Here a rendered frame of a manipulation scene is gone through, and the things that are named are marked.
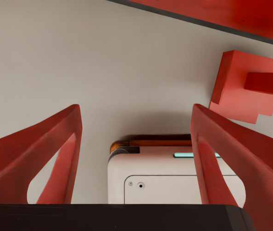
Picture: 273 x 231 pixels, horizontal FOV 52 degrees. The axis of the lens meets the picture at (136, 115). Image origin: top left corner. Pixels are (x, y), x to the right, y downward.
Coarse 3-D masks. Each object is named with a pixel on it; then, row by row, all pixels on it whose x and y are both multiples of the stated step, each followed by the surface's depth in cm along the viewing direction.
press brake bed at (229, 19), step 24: (120, 0) 101; (144, 0) 92; (168, 0) 84; (192, 0) 78; (216, 0) 73; (240, 0) 68; (264, 0) 64; (216, 24) 100; (240, 24) 90; (264, 24) 83
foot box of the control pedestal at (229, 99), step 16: (224, 64) 104; (240, 64) 98; (256, 64) 98; (272, 64) 98; (224, 80) 100; (240, 80) 99; (224, 96) 100; (240, 96) 100; (256, 96) 100; (272, 96) 100; (224, 112) 112; (240, 112) 112; (256, 112) 101; (272, 112) 101
